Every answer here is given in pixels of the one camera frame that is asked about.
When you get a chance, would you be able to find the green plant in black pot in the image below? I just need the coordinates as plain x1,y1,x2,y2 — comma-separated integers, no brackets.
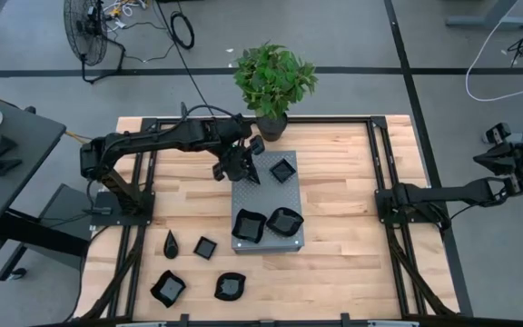
232,41,320,143

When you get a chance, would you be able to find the black leaf-shaped mini plate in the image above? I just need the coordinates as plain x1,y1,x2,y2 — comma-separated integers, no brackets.
265,206,306,238
213,272,247,302

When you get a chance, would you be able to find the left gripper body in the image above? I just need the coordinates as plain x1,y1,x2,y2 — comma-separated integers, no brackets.
219,141,256,183

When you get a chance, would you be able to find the black floor fan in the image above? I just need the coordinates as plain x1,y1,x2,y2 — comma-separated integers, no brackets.
63,0,126,85

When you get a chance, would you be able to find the coiled black cable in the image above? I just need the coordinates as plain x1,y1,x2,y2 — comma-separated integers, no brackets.
169,11,196,50

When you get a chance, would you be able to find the yellow cable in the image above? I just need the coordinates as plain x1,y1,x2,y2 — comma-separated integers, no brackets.
64,130,94,146

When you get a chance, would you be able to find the black teardrop mini plate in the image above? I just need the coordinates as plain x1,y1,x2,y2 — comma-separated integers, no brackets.
163,229,180,261
245,162,262,186

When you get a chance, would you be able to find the grey perforated metal shelf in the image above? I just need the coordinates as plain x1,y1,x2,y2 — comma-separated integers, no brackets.
230,150,307,254

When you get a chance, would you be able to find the thin black floor cable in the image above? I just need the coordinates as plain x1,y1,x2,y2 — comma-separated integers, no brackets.
154,0,215,117

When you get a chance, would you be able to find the white floor cable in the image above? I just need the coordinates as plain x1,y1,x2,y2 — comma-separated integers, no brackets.
464,0,523,103

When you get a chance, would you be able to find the black triangular plastic part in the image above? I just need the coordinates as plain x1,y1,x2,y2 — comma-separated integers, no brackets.
0,135,20,159
0,158,24,177

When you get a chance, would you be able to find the black desk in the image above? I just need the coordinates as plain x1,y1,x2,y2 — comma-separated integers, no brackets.
0,93,93,290

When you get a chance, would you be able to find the white power strip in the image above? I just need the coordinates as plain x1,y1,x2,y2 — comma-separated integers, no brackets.
102,0,150,22

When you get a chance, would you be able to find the black small square mini plate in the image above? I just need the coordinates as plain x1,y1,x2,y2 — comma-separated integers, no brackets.
192,235,219,262
268,158,298,185

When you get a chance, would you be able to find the black wavy square mini plate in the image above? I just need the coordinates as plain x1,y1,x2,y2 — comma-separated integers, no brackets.
231,207,268,244
149,269,187,309

